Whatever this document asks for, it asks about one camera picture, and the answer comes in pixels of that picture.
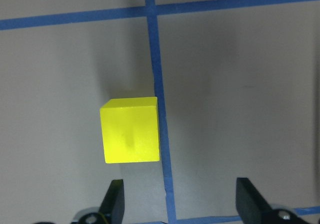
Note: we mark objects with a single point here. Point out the yellow cube block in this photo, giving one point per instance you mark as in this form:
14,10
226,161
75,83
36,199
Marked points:
130,130

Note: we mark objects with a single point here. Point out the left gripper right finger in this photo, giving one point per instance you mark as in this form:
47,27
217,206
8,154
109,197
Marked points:
251,205

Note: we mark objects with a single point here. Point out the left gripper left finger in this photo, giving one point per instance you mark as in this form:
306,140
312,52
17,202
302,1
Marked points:
113,205

